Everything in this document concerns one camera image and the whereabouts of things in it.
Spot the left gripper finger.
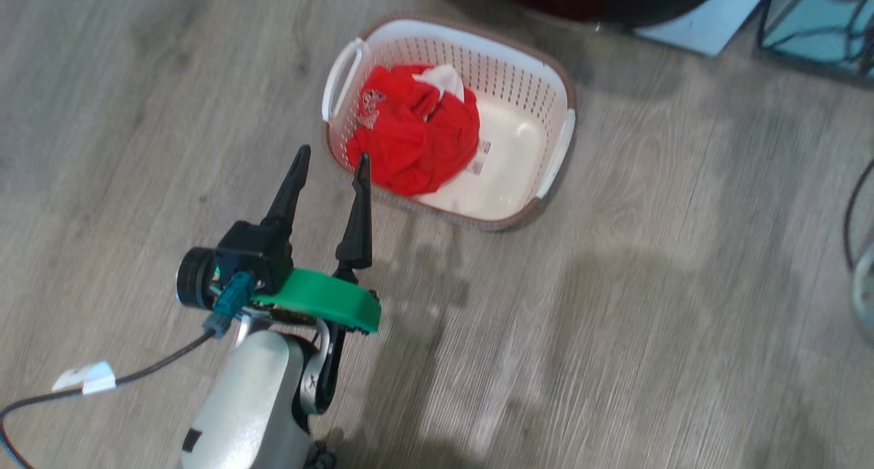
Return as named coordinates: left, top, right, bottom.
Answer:
left=262, top=145, right=312, bottom=248
left=333, top=152, right=374, bottom=283

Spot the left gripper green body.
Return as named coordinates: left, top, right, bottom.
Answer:
left=253, top=268, right=381, bottom=335

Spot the red garment with print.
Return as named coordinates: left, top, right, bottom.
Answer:
left=346, top=64, right=481, bottom=197

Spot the white perforated laundry basket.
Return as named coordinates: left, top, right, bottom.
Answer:
left=321, top=15, right=578, bottom=232

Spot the pale teal cabinet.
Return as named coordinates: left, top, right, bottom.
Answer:
left=757, top=0, right=874, bottom=81

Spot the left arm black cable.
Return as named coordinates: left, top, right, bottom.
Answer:
left=0, top=271, right=257, bottom=469

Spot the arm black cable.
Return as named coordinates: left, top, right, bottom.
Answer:
left=843, top=156, right=874, bottom=272
left=0, top=271, right=257, bottom=469

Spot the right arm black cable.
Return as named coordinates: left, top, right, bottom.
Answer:
left=843, top=156, right=874, bottom=272

